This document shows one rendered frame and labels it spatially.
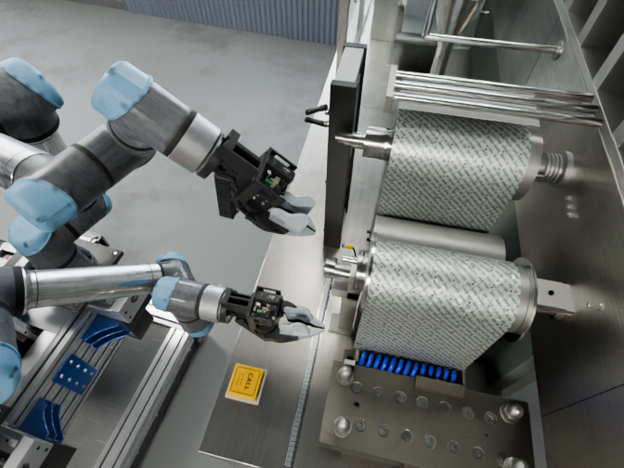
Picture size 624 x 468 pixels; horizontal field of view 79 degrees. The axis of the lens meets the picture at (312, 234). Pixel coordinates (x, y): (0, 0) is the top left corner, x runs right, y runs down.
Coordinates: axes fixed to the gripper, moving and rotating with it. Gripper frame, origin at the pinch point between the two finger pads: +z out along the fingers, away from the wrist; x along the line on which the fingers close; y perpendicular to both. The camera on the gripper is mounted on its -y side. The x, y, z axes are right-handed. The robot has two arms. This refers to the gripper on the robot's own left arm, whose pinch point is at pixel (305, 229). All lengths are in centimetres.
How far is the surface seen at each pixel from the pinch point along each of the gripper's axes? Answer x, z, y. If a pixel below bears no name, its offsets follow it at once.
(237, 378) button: -17.4, 15.9, -39.6
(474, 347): -7.0, 36.8, 8.2
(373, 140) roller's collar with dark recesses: 22.1, 4.8, 7.0
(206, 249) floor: 67, 26, -153
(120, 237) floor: 63, -15, -187
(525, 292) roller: -2.3, 29.7, 21.2
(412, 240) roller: 9.4, 21.3, 4.6
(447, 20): 67, 12, 17
